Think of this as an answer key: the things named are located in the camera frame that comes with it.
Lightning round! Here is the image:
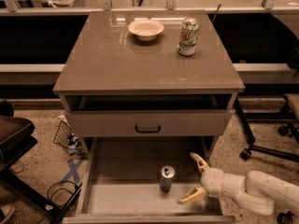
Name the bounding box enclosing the green white soda can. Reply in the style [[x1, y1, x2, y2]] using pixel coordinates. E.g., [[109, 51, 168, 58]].
[[178, 17, 199, 56]]

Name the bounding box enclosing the open middle drawer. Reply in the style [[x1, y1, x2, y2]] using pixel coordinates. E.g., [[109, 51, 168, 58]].
[[63, 137, 235, 224]]

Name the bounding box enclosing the black office chair base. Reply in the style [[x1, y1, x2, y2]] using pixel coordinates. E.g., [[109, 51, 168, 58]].
[[227, 98, 299, 224]]

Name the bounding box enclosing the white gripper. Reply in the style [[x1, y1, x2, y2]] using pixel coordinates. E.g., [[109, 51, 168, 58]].
[[177, 152, 224, 204]]

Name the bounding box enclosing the black wire basket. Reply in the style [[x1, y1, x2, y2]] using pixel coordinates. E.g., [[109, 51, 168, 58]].
[[53, 121, 85, 157]]

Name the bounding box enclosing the dark chair at left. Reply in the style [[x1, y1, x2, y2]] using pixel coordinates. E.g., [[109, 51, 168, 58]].
[[0, 100, 81, 224]]

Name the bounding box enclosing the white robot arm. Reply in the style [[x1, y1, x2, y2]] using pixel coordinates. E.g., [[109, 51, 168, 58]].
[[178, 152, 299, 216]]

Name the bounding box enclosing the grey drawer cabinet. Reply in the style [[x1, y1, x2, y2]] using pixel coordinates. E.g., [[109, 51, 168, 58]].
[[53, 10, 244, 145]]

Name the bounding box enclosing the black floor cable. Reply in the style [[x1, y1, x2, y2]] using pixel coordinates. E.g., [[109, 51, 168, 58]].
[[46, 180, 80, 207]]

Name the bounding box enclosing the white bowl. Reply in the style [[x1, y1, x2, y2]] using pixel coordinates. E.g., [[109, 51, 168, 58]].
[[128, 20, 164, 41]]

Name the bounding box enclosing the silver redbull can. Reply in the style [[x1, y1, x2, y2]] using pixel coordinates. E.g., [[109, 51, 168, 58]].
[[160, 165, 176, 192]]

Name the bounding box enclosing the blue tape cross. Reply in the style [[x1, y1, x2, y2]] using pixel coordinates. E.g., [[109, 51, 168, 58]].
[[63, 159, 83, 183]]

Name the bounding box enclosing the top drawer with black handle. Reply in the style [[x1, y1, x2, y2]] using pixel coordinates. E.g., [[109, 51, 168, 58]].
[[63, 93, 233, 137]]

